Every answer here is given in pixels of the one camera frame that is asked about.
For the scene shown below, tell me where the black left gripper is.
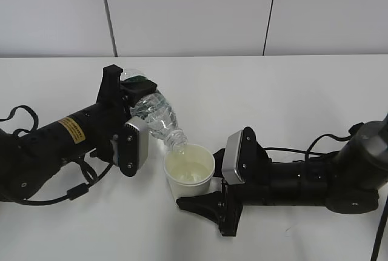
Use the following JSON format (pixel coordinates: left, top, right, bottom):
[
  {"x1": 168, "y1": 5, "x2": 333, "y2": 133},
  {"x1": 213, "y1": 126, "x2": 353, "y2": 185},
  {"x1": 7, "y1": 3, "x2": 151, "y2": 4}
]
[{"x1": 96, "y1": 65, "x2": 157, "y2": 164}]

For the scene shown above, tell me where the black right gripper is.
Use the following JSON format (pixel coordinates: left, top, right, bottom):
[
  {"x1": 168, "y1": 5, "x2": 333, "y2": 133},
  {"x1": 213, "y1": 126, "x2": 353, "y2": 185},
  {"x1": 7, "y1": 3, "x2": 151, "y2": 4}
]
[{"x1": 176, "y1": 148, "x2": 273, "y2": 237}]

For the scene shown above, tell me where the clear green-label water bottle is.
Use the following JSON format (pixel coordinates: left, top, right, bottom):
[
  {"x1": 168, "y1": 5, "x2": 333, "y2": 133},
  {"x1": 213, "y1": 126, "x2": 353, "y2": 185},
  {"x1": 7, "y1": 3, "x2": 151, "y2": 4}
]
[{"x1": 120, "y1": 69, "x2": 187, "y2": 151}]

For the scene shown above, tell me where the white paper cup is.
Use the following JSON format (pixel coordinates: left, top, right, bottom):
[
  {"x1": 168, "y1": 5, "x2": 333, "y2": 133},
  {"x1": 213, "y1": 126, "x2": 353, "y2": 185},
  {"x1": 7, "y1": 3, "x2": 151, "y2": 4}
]
[{"x1": 163, "y1": 144, "x2": 215, "y2": 200}]

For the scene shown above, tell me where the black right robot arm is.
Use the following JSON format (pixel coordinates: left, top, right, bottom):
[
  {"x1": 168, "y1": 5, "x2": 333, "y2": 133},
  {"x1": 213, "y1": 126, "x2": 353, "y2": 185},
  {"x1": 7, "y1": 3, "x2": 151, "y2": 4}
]
[{"x1": 176, "y1": 120, "x2": 387, "y2": 237}]

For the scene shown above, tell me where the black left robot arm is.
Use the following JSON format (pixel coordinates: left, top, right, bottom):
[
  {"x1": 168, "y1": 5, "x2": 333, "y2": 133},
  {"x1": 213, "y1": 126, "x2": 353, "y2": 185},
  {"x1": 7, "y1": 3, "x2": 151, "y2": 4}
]
[{"x1": 1, "y1": 65, "x2": 157, "y2": 206}]

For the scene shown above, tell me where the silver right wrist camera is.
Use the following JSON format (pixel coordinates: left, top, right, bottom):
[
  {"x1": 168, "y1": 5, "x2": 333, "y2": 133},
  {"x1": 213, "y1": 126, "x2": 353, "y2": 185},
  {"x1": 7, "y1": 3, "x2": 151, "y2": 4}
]
[{"x1": 221, "y1": 127, "x2": 267, "y2": 187}]

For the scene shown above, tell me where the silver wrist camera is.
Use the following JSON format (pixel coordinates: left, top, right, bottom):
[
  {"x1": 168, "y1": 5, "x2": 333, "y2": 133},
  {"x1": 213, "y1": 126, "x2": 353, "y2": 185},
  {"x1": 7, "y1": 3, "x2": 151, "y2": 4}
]
[
  {"x1": 112, "y1": 116, "x2": 149, "y2": 177},
  {"x1": 221, "y1": 127, "x2": 267, "y2": 187}
]

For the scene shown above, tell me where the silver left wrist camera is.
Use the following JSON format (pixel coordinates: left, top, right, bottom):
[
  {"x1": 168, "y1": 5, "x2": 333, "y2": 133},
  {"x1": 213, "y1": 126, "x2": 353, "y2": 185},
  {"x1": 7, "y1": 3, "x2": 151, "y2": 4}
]
[{"x1": 112, "y1": 116, "x2": 149, "y2": 177}]

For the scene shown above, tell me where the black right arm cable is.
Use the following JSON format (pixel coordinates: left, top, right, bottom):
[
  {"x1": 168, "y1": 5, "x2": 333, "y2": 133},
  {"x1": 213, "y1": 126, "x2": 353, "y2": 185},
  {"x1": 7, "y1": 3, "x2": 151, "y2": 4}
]
[{"x1": 263, "y1": 123, "x2": 388, "y2": 261}]

